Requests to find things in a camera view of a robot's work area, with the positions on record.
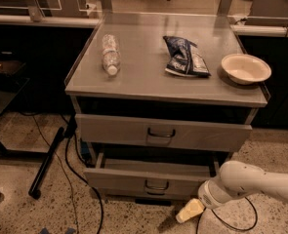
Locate black metal stand leg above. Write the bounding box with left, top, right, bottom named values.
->
left=28, top=127, right=64, bottom=200

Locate grey top drawer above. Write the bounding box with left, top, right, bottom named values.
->
left=75, top=114, right=252, bottom=152

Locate clear plastic water bottle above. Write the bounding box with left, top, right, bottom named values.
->
left=102, top=34, right=121, bottom=76

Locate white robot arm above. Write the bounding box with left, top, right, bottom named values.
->
left=176, top=161, right=288, bottom=223

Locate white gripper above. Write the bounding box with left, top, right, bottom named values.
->
left=176, top=177, right=228, bottom=223

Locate white bowl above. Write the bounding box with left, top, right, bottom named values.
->
left=221, top=54, right=271, bottom=85

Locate black floor cable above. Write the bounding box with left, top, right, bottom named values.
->
left=20, top=110, right=105, bottom=234

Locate grey drawer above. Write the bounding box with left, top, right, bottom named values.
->
left=84, top=153, right=219, bottom=201
left=75, top=114, right=252, bottom=152

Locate dark side shelf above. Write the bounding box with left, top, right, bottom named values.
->
left=0, top=52, right=29, bottom=115

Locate black cable at right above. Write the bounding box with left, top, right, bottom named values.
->
left=195, top=197, right=259, bottom=234

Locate grey drawer cabinet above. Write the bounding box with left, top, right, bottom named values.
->
left=64, top=12, right=270, bottom=207

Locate blue chip bag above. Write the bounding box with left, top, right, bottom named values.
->
left=163, top=36, right=211, bottom=78

